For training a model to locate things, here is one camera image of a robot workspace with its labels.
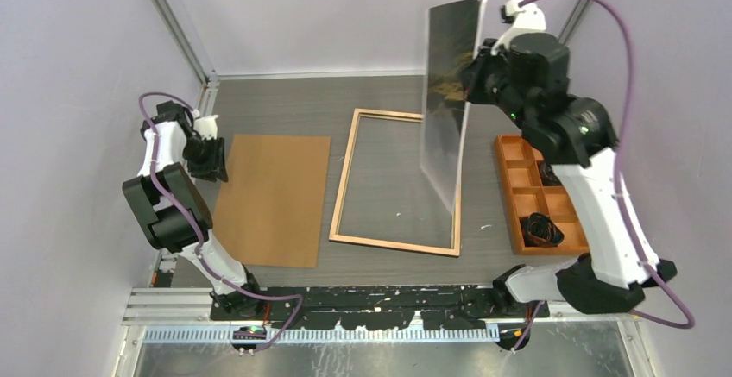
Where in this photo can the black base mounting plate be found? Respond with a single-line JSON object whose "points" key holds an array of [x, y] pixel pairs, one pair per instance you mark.
{"points": [[452, 307]]}

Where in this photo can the landscape photo print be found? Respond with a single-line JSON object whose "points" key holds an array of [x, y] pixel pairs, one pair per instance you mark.
{"points": [[453, 37]]}

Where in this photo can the wooden picture frame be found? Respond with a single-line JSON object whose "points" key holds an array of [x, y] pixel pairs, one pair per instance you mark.
{"points": [[453, 251]]}

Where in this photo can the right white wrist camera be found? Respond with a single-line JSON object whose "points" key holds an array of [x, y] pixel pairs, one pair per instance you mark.
{"points": [[522, 19]]}

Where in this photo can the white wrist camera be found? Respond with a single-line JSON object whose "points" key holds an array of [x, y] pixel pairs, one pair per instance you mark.
{"points": [[206, 127], [522, 19]]}

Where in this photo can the brown backing board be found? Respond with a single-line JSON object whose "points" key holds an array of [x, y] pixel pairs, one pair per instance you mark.
{"points": [[269, 212]]}

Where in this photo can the dark red rolled tie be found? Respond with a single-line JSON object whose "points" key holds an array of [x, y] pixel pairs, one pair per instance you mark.
{"points": [[539, 231]]}

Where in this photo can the aluminium front rail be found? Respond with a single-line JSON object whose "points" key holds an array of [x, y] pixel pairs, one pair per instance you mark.
{"points": [[182, 315]]}

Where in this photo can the black rolled tie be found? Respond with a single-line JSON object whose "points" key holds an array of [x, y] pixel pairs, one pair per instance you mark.
{"points": [[547, 175]]}

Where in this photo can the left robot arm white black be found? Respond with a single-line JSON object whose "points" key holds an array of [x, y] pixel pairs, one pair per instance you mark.
{"points": [[183, 147]]}

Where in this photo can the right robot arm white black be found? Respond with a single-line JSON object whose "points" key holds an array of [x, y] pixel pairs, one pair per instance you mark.
{"points": [[528, 80]]}

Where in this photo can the orange compartment tray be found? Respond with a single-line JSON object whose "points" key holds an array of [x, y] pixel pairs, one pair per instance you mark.
{"points": [[524, 193]]}

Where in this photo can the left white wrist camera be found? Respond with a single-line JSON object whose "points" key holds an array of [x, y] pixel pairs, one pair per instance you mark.
{"points": [[206, 127]]}

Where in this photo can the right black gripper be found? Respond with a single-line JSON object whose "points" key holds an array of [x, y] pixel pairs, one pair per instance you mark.
{"points": [[471, 71]]}

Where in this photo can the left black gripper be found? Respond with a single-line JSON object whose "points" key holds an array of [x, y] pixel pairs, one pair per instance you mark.
{"points": [[215, 168]]}

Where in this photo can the clear acrylic sheet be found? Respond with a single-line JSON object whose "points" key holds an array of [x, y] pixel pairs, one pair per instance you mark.
{"points": [[387, 196]]}

